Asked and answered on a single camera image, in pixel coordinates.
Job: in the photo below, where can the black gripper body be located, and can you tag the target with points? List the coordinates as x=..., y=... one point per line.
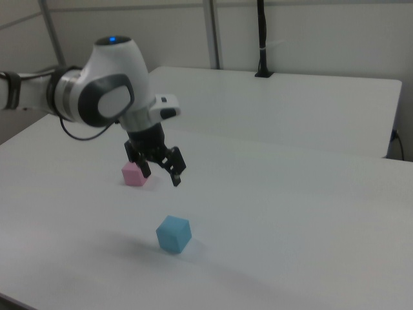
x=146, y=139

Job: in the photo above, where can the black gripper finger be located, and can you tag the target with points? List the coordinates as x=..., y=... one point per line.
x=144, y=168
x=175, y=163

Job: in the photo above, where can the blue cube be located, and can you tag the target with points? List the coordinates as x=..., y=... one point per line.
x=174, y=234

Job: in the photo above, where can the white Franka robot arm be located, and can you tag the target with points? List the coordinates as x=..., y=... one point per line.
x=113, y=71

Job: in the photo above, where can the pink cube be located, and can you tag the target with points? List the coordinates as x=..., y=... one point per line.
x=130, y=176

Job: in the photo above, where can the white table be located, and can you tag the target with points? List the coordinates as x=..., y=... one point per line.
x=258, y=106

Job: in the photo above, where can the black mounting pole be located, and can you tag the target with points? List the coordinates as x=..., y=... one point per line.
x=263, y=32

